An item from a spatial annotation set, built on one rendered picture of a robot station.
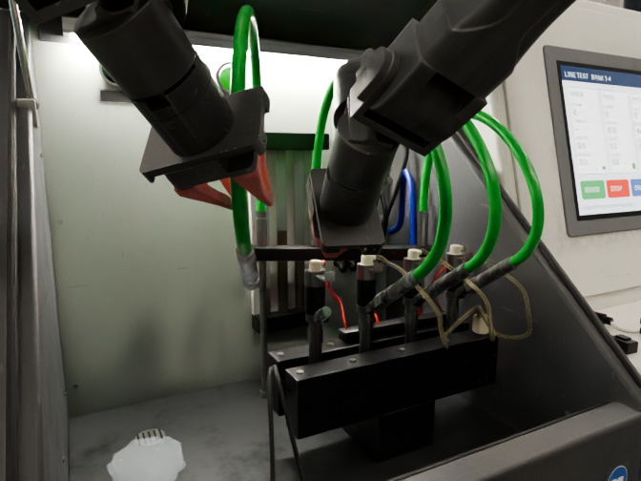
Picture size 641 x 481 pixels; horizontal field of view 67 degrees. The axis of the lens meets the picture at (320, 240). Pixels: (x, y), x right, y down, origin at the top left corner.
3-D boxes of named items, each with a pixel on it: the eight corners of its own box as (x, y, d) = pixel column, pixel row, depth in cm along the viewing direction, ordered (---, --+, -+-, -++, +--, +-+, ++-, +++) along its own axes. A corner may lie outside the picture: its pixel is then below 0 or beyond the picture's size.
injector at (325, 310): (318, 432, 64) (318, 277, 60) (301, 414, 68) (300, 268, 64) (337, 427, 65) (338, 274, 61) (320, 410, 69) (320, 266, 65)
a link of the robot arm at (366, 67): (387, 63, 35) (472, 115, 38) (381, -20, 41) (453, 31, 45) (302, 160, 43) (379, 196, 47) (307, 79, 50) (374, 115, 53)
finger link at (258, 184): (227, 184, 48) (175, 115, 41) (294, 168, 46) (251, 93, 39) (219, 240, 45) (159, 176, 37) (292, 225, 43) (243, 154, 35)
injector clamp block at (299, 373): (298, 491, 62) (297, 379, 59) (269, 449, 70) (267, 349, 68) (492, 424, 77) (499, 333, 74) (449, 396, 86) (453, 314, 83)
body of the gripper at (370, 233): (362, 178, 56) (379, 131, 50) (382, 254, 50) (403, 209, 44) (307, 179, 54) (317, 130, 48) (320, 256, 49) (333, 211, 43)
